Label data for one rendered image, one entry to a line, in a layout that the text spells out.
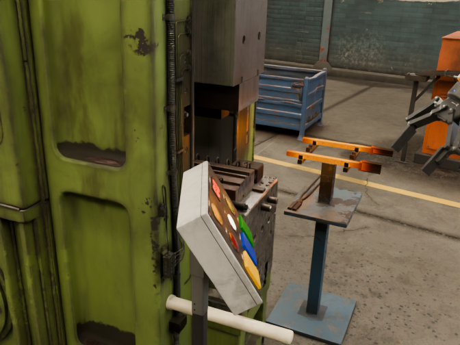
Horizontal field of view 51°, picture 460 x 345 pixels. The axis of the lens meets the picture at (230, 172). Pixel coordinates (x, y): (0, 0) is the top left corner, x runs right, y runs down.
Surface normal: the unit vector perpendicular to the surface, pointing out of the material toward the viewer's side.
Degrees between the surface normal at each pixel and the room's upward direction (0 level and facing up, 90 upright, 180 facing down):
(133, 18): 89
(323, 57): 90
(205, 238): 90
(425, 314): 0
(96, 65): 89
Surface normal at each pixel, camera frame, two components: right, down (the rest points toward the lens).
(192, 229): 0.04, 0.37
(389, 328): 0.03, -0.93
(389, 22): -0.52, 0.26
